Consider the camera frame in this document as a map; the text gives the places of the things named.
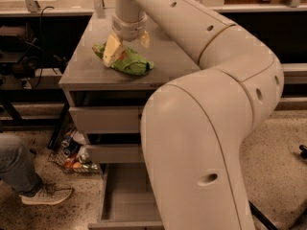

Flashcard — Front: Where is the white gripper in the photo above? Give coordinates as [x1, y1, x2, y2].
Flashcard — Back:
[103, 11, 151, 67]

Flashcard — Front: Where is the green rice chip bag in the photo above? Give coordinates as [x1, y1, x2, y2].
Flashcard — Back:
[92, 43, 154, 76]

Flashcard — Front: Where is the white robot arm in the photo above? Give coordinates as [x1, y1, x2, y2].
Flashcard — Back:
[112, 0, 284, 230]

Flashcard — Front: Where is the grey drawer cabinet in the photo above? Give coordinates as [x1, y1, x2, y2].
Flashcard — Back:
[59, 9, 199, 230]

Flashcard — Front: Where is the grey top drawer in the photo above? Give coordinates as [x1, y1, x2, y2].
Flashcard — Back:
[70, 91, 147, 134]

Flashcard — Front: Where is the grey drawer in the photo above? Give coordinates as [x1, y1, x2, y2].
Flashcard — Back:
[87, 133, 144, 164]
[70, 91, 147, 134]
[88, 163, 164, 230]

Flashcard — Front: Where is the grey middle drawer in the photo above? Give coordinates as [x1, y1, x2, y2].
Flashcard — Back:
[87, 133, 144, 164]

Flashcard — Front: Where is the grey bottom drawer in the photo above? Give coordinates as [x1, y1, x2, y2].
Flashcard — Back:
[88, 163, 164, 230]

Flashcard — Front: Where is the black machinery on left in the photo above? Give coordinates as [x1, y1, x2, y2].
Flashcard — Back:
[0, 24, 67, 90]

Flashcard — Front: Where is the person leg in jeans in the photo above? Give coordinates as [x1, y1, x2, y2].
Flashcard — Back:
[0, 133, 43, 197]

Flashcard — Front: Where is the grey sneaker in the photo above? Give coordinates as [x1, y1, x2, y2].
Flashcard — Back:
[21, 183, 73, 205]

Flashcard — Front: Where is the black chair base leg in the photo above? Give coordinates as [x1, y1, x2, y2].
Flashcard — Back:
[248, 201, 278, 230]

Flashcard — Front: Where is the black cable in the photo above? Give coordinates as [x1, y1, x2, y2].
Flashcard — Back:
[30, 6, 56, 90]

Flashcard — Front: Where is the wire basket with cans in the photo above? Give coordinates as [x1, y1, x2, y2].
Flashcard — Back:
[48, 128, 99, 173]

